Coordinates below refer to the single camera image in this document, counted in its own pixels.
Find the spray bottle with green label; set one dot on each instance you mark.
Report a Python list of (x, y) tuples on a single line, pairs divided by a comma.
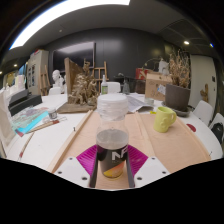
[(104, 88)]

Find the dark wall screen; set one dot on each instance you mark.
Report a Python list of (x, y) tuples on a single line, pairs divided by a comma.
[(73, 55)]

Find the cardboard box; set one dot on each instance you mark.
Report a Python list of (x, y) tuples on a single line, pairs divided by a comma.
[(153, 86)]

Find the flat round red coaster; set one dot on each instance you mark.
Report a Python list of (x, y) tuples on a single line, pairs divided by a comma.
[(191, 127)]

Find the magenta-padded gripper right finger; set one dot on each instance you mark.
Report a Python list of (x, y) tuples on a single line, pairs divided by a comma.
[(150, 168)]

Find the tall white plaster statue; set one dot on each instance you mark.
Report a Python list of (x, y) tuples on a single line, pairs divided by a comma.
[(163, 66)]

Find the yellow packet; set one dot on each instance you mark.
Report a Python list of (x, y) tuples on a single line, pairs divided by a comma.
[(153, 112)]

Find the grey plant saucer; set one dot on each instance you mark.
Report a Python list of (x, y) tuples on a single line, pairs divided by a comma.
[(186, 112)]

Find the white plaster bust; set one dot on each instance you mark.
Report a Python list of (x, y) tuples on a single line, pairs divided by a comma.
[(56, 78)]

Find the black flat box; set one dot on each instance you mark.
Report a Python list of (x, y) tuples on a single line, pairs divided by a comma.
[(25, 101)]

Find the small paint jar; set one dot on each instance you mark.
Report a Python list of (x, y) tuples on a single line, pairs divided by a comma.
[(52, 114)]

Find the wooden easel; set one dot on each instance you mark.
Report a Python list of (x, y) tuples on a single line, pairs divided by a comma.
[(100, 69), (44, 80)]

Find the red box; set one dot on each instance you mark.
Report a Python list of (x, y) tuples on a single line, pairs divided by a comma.
[(140, 73)]

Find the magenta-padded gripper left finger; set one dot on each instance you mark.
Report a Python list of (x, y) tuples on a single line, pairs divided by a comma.
[(75, 168)]

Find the wooden standing figure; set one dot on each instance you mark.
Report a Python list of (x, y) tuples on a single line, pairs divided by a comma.
[(205, 94)]

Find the brown carved relief sculpture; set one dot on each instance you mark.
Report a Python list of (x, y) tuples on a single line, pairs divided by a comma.
[(81, 90)]

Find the long ceiling light strip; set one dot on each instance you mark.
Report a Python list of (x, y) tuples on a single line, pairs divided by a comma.
[(60, 13)]

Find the wooden paintbrush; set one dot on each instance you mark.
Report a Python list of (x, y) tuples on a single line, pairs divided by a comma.
[(45, 125)]

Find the white cabinet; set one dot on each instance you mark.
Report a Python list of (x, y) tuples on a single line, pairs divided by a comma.
[(35, 71)]

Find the dried plant in grey pot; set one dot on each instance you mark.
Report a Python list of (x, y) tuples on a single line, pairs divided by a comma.
[(176, 96)]

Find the clear drink bottle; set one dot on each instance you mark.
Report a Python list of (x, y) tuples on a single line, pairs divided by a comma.
[(112, 140)]

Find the light wooden board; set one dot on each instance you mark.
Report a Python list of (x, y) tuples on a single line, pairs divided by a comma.
[(173, 146)]

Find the yellow-green mug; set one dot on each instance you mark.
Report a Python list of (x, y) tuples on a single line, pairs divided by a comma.
[(161, 120)]

